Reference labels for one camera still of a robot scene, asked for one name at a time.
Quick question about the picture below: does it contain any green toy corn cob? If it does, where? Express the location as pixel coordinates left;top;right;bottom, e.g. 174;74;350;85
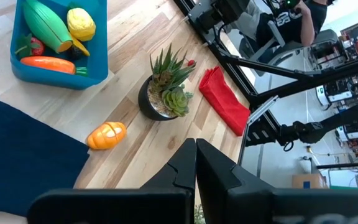
22;0;73;54

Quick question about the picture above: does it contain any person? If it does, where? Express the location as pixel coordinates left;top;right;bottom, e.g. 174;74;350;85
253;0;337;47

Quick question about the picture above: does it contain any dark purple toy grape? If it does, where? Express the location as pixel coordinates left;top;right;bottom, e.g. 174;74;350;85
70;46;83;61

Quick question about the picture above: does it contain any yellow toy lemon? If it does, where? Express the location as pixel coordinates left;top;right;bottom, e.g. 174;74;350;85
67;2;97;42

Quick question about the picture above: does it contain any navy blue folded cloth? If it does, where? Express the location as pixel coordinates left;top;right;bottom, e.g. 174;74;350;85
0;90;90;218

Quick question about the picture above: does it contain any red toy strawberry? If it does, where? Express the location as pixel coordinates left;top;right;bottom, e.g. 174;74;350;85
14;33;45;60

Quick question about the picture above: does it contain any succulent plant in black pot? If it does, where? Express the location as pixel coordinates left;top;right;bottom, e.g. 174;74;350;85
137;43;197;121

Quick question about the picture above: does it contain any grey chair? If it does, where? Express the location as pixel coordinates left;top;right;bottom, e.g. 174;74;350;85
239;18;338;75

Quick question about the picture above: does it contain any cardboard box with blue label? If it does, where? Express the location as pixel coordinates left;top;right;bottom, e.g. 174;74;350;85
292;173;328;189

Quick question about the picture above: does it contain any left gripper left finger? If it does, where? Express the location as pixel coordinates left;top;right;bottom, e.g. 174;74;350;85
26;139;196;224

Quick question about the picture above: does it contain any silver metal bracket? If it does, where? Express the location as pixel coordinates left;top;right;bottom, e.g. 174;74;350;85
246;95;280;125

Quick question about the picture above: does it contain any black aluminium table frame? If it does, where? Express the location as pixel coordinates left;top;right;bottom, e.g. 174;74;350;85
172;0;358;149

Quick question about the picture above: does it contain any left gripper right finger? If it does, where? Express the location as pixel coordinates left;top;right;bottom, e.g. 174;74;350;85
196;139;358;224

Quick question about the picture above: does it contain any orange toy carrot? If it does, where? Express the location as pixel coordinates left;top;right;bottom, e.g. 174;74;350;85
20;55;89;78

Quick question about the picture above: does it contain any orange toy fruit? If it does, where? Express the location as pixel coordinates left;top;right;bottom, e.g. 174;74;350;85
86;121;127;151

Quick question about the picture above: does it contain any blue plastic tupperware container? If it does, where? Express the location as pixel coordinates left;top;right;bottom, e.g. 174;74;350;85
10;0;109;91

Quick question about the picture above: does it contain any red folded cloth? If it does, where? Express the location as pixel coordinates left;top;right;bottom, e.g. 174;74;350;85
198;65;251;137

